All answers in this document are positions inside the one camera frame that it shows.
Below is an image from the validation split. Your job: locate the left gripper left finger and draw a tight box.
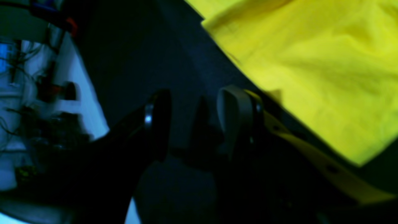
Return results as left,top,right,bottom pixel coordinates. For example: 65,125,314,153
1,89,172,224

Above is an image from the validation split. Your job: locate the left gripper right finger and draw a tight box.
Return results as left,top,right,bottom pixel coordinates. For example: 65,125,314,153
216,86,397,224

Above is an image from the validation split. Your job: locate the yellow t-shirt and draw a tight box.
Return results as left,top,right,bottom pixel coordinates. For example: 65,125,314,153
187,0,398,167

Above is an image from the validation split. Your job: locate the black table cloth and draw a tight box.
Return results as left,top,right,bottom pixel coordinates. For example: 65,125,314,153
73,0,397,224

